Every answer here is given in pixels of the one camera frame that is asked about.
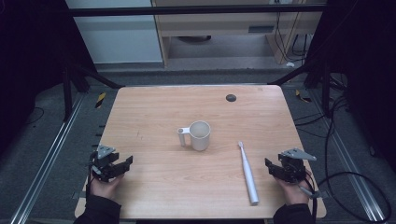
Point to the white cabinet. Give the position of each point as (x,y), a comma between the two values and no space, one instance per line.
(118,37)

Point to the yellow black striped tape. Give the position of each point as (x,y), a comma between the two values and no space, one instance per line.
(302,97)
(100,100)

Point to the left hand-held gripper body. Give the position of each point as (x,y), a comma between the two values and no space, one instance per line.
(102,160)

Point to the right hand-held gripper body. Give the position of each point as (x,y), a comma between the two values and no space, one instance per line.
(294,165)

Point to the person's left hand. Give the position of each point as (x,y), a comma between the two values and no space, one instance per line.
(104,188)

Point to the person's right hand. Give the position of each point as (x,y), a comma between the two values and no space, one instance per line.
(292,193)

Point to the black horizontal frame bar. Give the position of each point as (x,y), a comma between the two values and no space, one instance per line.
(193,10)

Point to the aluminium floor rail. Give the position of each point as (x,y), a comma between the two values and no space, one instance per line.
(345,161)
(46,165)

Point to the dark round table grommet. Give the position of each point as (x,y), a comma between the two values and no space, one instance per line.
(231,98)

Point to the black metal stand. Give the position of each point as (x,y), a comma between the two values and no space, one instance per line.
(74,84)
(317,81)

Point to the white electric toothbrush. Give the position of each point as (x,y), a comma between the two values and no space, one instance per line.
(248,174)

